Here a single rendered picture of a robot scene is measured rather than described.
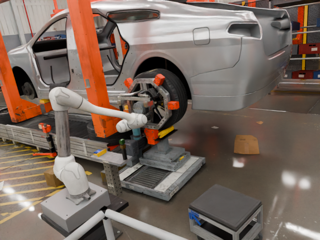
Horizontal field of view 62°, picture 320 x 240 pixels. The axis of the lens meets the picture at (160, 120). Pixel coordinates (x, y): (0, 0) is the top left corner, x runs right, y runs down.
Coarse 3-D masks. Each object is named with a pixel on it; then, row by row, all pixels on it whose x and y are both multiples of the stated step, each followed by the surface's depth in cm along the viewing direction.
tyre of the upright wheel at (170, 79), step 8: (144, 72) 277; (152, 72) 272; (160, 72) 274; (168, 72) 279; (168, 80) 266; (176, 80) 275; (168, 88) 265; (176, 88) 268; (184, 88) 280; (176, 96) 265; (184, 96) 277; (184, 104) 279; (176, 112) 270; (184, 112) 287; (168, 120) 279; (176, 120) 281; (160, 128) 289
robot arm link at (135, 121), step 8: (80, 104) 194; (88, 104) 199; (96, 112) 205; (104, 112) 206; (112, 112) 207; (120, 112) 208; (128, 120) 212; (136, 120) 212; (144, 120) 213; (136, 128) 219
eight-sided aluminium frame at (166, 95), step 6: (144, 78) 275; (150, 78) 270; (132, 84) 280; (132, 90) 288; (162, 90) 261; (126, 96) 290; (168, 96) 262; (132, 102) 295; (132, 108) 297; (168, 114) 265; (162, 120) 273; (144, 126) 291; (150, 126) 285; (156, 126) 280; (162, 126) 283
